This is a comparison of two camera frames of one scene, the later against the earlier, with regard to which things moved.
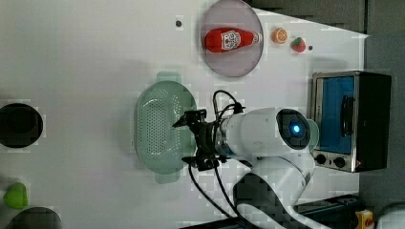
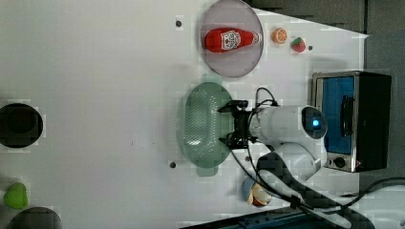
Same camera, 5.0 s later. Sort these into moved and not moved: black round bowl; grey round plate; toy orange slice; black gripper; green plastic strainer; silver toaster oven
Moved: green plastic strainer; black gripper
Not moved: toy orange slice; black round bowl; grey round plate; silver toaster oven
